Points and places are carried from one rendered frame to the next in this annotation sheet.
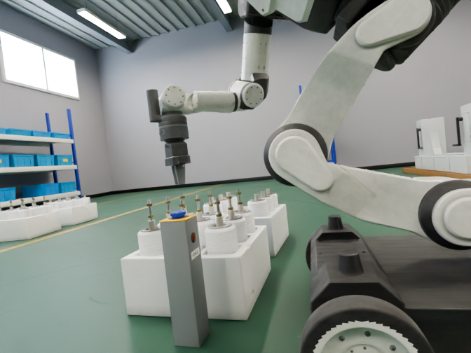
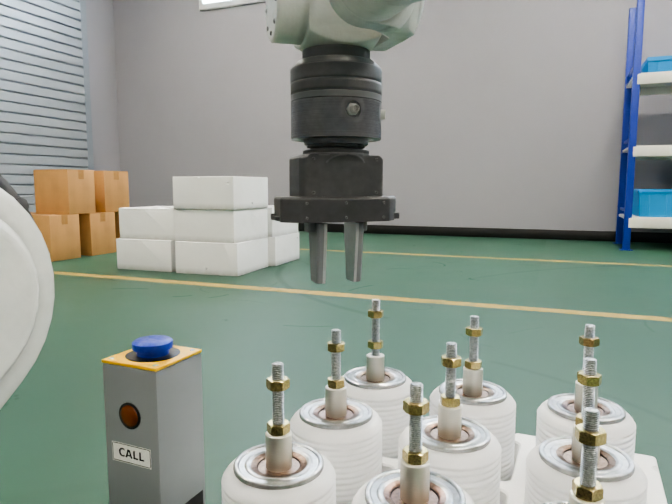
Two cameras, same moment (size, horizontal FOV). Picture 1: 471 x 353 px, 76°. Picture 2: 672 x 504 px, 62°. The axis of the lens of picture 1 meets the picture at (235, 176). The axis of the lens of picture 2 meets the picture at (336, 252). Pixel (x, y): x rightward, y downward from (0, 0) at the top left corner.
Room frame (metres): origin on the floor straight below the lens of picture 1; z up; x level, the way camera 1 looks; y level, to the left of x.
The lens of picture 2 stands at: (1.01, -0.37, 0.48)
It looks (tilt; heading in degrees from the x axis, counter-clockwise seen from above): 7 degrees down; 97
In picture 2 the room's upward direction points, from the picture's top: straight up
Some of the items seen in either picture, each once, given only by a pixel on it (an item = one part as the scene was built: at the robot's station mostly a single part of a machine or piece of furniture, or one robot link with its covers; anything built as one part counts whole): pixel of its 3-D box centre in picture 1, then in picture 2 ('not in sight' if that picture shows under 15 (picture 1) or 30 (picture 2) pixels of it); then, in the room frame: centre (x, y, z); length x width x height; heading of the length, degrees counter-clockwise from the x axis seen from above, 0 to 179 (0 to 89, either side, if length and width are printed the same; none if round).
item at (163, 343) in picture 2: (178, 215); (152, 348); (0.75, 0.15, 0.32); 0.04 x 0.04 x 0.02
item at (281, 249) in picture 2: not in sight; (260, 247); (0.07, 3.16, 0.09); 0.39 x 0.39 x 0.18; 79
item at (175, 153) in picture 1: (176, 145); (336, 159); (0.94, 0.17, 0.51); 0.13 x 0.10 x 0.12; 28
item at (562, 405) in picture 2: not in sight; (585, 409); (1.20, 0.22, 0.25); 0.08 x 0.08 x 0.01
